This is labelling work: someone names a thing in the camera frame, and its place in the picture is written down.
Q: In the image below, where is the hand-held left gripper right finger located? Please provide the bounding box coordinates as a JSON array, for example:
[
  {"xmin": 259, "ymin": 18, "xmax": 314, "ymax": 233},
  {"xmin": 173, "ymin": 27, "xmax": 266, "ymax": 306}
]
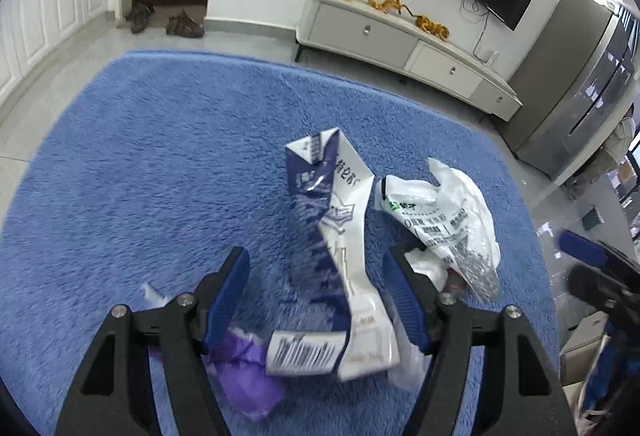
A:
[{"xmin": 382, "ymin": 246, "xmax": 587, "ymax": 436}]

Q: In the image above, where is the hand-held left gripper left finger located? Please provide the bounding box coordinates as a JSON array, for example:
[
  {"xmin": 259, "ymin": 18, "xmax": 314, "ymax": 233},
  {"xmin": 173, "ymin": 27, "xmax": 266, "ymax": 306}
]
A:
[{"xmin": 54, "ymin": 246, "xmax": 251, "ymax": 436}]

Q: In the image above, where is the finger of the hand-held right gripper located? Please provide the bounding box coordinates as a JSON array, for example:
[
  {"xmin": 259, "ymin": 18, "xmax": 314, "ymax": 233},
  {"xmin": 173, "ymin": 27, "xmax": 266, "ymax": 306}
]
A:
[{"xmin": 558, "ymin": 230, "xmax": 632, "ymax": 271}]

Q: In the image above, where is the purple plastic wrapper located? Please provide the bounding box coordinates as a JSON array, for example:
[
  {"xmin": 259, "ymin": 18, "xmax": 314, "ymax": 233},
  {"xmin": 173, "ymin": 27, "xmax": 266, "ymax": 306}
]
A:
[{"xmin": 150, "ymin": 327, "xmax": 286, "ymax": 422}]

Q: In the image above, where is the white printed plastic bag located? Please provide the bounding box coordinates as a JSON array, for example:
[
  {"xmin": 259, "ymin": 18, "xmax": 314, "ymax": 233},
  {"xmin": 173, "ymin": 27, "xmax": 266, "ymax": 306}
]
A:
[{"xmin": 374, "ymin": 158, "xmax": 502, "ymax": 304}]

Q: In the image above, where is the blue and white milk carton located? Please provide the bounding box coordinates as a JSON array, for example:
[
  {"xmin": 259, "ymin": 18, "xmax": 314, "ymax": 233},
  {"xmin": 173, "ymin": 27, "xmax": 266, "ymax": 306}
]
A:
[{"xmin": 265, "ymin": 127, "xmax": 401, "ymax": 383}]

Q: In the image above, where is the cardboard box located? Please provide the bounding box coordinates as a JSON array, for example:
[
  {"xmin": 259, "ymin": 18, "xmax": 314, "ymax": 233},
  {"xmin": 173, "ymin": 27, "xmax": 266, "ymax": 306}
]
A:
[{"xmin": 559, "ymin": 309, "xmax": 612, "ymax": 436}]

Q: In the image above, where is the clear plastic wrapper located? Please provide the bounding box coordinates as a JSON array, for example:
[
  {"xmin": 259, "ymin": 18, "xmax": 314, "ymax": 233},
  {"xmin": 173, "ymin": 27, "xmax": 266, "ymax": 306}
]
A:
[{"xmin": 390, "ymin": 306, "xmax": 434, "ymax": 391}]

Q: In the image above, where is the white crumpled tissue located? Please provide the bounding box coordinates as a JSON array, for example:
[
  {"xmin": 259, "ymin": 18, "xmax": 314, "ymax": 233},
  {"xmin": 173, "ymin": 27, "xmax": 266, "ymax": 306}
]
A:
[{"xmin": 142, "ymin": 282, "xmax": 173, "ymax": 313}]

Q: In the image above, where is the blue shaggy rug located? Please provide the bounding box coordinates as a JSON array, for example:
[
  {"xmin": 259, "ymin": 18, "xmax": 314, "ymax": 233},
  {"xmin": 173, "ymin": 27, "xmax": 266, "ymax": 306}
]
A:
[{"xmin": 0, "ymin": 50, "xmax": 559, "ymax": 436}]

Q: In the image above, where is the grey refrigerator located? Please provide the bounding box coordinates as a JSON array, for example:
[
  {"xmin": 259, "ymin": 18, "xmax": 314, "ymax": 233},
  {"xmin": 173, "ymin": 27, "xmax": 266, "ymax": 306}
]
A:
[{"xmin": 499, "ymin": 0, "xmax": 640, "ymax": 181}]

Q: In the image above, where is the white tv cabinet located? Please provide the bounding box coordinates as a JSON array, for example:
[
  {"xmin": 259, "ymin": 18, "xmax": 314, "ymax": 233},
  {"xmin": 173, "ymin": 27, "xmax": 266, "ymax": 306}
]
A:
[{"xmin": 295, "ymin": 0, "xmax": 523, "ymax": 125}]

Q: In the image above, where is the brown shoe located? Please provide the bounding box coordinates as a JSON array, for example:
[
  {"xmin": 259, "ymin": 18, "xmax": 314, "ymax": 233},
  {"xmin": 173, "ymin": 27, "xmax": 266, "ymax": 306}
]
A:
[
  {"xmin": 124, "ymin": 2, "xmax": 157, "ymax": 35},
  {"xmin": 166, "ymin": 9, "xmax": 206, "ymax": 39}
]

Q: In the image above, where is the golden dragon ornament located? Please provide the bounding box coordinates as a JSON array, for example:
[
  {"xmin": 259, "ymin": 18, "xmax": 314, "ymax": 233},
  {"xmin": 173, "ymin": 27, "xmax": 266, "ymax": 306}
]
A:
[{"xmin": 322, "ymin": 0, "xmax": 453, "ymax": 41}]

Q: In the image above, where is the white panelled wardrobe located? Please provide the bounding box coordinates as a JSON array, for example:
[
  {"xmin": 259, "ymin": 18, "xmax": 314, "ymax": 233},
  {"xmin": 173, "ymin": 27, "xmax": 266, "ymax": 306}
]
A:
[{"xmin": 0, "ymin": 0, "xmax": 115, "ymax": 117}]

